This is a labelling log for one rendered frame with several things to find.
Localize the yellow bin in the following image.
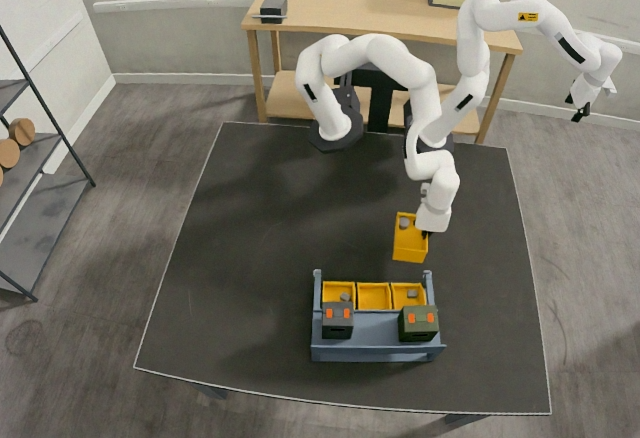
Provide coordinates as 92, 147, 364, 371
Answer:
390, 283, 426, 310
323, 281, 355, 309
393, 212, 428, 263
357, 283, 391, 310

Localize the dark green tool case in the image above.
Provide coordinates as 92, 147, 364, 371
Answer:
397, 305, 439, 342

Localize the grey metal disc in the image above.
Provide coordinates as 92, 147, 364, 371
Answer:
399, 217, 410, 230

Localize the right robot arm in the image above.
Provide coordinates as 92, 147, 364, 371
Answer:
295, 34, 460, 215

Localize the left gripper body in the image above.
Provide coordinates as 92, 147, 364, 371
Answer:
570, 72, 602, 108

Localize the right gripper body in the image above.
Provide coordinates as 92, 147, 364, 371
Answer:
415, 202, 451, 232

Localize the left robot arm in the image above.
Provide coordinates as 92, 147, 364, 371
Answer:
419, 0, 622, 148

